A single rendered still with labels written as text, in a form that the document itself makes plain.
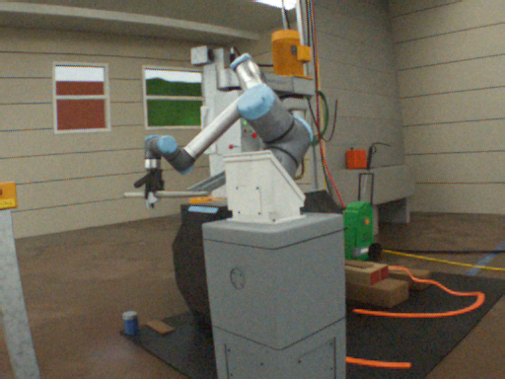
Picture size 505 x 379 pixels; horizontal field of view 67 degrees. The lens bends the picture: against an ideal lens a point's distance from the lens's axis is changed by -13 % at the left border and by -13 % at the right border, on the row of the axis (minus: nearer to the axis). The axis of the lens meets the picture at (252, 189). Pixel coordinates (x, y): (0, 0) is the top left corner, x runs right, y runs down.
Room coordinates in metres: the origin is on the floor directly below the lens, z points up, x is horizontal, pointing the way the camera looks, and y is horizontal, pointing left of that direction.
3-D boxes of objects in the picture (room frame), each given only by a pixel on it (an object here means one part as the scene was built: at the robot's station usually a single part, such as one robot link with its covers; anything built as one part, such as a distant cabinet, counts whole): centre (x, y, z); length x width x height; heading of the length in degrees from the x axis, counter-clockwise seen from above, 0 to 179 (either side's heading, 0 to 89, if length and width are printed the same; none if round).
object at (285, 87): (3.20, -0.16, 1.62); 0.96 x 0.25 x 0.17; 139
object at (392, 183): (5.92, -1.76, 0.43); 1.30 x 0.62 x 0.86; 132
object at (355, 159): (5.99, -1.53, 1.00); 0.50 x 0.22 x 0.33; 132
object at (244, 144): (2.99, 0.02, 1.32); 0.36 x 0.22 x 0.45; 139
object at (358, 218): (4.25, -1.04, 0.43); 0.35 x 0.35 x 0.87; 27
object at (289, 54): (3.42, -0.37, 1.90); 0.31 x 0.28 x 0.40; 49
